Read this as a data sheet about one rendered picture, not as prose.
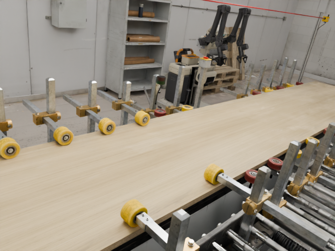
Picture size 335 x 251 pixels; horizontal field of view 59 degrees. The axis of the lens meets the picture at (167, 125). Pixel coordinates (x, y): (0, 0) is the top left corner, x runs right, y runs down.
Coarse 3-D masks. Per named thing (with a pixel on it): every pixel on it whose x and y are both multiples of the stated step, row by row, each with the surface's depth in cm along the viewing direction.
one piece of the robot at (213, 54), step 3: (210, 51) 363; (213, 51) 367; (216, 51) 372; (207, 54) 364; (210, 54) 361; (213, 54) 368; (216, 54) 371; (210, 57) 361; (213, 57) 361; (222, 63) 381
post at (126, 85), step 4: (124, 84) 188; (128, 84) 187; (124, 88) 189; (128, 88) 189; (124, 92) 190; (128, 92) 190; (124, 96) 191; (128, 96) 191; (124, 100) 192; (128, 100) 193; (124, 112) 194; (124, 116) 196; (124, 120) 197; (120, 124) 200; (124, 124) 198
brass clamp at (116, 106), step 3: (114, 102) 187; (120, 102) 189; (123, 102) 190; (126, 102) 191; (129, 102) 193; (132, 102) 195; (114, 105) 188; (117, 105) 187; (120, 105) 189; (129, 105) 194; (132, 105) 195; (114, 108) 189; (117, 108) 188; (120, 108) 190
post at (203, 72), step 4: (204, 68) 235; (200, 72) 239; (204, 72) 237; (200, 76) 239; (204, 76) 239; (200, 80) 240; (200, 84) 241; (200, 88) 242; (196, 92) 246; (200, 92) 244; (196, 96) 246; (200, 96) 246; (196, 100) 247; (200, 100) 248; (196, 104) 248; (196, 108) 249
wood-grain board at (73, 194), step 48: (288, 96) 288; (48, 144) 142; (96, 144) 149; (144, 144) 156; (192, 144) 164; (240, 144) 173; (288, 144) 182; (0, 192) 107; (48, 192) 111; (96, 192) 115; (144, 192) 119; (192, 192) 124; (0, 240) 88; (48, 240) 91; (96, 240) 93
